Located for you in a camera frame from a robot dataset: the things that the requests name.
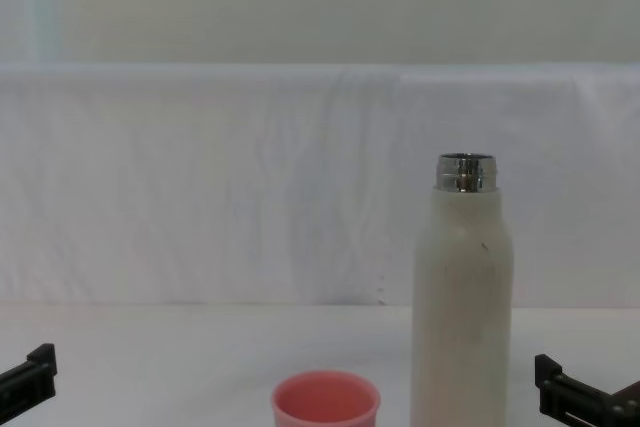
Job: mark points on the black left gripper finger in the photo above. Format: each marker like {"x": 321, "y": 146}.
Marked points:
{"x": 42, "y": 372}

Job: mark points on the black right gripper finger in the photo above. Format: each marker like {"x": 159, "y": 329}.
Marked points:
{"x": 550, "y": 387}

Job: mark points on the cream vacuum bottle steel neck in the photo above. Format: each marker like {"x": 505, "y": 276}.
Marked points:
{"x": 460, "y": 297}

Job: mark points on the white tablecloth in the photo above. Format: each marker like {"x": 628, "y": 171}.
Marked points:
{"x": 175, "y": 357}

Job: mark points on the pink cup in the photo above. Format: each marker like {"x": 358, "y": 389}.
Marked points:
{"x": 325, "y": 402}

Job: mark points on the white curtain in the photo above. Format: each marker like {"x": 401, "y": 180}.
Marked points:
{"x": 200, "y": 172}

